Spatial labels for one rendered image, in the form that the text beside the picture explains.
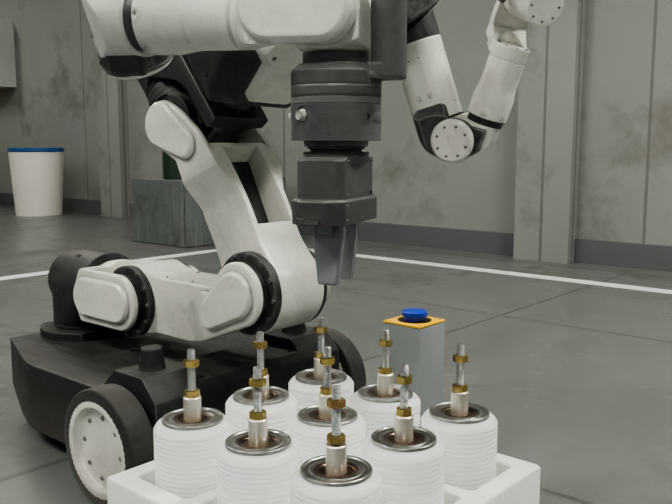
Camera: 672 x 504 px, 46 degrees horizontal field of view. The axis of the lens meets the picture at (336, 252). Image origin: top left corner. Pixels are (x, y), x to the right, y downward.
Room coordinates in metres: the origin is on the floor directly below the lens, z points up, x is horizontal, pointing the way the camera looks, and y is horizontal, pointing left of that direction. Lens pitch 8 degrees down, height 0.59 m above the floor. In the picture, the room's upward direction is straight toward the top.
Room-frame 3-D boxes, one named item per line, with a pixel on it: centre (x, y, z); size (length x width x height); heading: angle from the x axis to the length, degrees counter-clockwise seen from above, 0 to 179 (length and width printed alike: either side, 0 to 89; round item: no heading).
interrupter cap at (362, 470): (0.78, 0.00, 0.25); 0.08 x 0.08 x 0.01
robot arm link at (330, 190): (0.78, 0.00, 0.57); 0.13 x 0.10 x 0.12; 158
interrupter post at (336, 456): (0.78, 0.00, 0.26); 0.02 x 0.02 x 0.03
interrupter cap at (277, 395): (1.02, 0.10, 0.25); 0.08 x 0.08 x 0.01
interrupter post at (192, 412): (0.93, 0.18, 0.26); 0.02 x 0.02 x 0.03
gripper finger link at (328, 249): (0.75, 0.01, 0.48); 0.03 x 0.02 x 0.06; 68
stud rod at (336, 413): (0.78, 0.00, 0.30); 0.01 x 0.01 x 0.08
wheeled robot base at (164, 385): (1.59, 0.38, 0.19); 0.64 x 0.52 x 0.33; 49
